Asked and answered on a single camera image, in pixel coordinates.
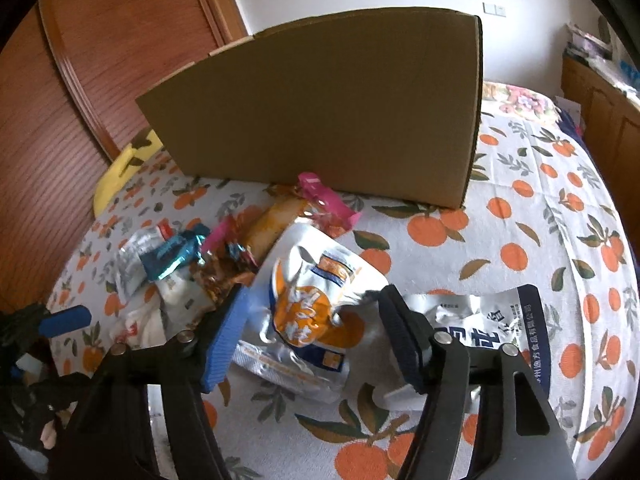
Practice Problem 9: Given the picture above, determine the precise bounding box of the silver pouch with dark print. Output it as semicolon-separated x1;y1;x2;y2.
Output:
385;284;553;401

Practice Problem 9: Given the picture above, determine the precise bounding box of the yellow plush toy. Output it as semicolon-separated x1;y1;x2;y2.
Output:
92;129;166;216

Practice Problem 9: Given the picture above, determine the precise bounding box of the clear plastic bag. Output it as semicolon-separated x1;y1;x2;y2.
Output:
587;55;640;97

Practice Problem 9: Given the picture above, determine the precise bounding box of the brown cardboard box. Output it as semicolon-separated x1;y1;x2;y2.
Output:
136;6;485;210

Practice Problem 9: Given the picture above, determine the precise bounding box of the wooden cabinet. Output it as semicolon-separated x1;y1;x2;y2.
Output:
560;55;640;261

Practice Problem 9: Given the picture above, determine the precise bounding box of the wooden wardrobe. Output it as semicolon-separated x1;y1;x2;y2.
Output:
0;0;248;311

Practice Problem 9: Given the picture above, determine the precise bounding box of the small pink candy packet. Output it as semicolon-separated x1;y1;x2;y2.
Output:
200;215;238;256

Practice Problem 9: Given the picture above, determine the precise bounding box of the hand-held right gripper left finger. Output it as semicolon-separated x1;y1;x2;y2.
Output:
52;284;251;480

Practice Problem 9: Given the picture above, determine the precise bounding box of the long yellow orange snack packet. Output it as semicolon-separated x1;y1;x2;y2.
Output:
247;195;311;266

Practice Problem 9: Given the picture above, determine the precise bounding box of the person's left hand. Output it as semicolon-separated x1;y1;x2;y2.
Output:
37;412;66;453

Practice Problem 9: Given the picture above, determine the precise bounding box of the white packet with red label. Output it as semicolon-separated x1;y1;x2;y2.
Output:
110;305;166;348

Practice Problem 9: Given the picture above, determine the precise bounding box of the orange and white snack pouch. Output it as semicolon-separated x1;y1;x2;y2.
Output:
232;222;388;403

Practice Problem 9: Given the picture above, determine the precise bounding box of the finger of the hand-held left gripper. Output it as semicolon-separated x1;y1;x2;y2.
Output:
0;305;92;341

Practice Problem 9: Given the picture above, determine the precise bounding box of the blue foil snack packet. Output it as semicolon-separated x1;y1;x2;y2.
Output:
140;224;211;281

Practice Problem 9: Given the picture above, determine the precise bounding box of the brown gold snack packet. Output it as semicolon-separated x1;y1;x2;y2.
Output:
192;242;258;306

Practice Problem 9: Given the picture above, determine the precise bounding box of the floral quilt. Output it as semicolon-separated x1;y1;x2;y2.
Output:
481;80;558;121

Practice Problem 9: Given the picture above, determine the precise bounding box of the stack of papers and boxes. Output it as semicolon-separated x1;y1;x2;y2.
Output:
564;21;615;61

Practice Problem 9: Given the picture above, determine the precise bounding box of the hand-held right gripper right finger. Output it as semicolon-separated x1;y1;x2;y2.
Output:
377;284;578;480

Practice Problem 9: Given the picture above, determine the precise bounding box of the dark blue bed sheet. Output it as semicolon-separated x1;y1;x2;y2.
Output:
556;102;587;138

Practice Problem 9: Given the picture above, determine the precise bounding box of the silver white snack packet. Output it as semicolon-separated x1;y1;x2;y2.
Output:
116;225;173;296

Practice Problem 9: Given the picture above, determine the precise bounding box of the orange fruit print blanket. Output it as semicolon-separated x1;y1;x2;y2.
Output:
47;110;640;480

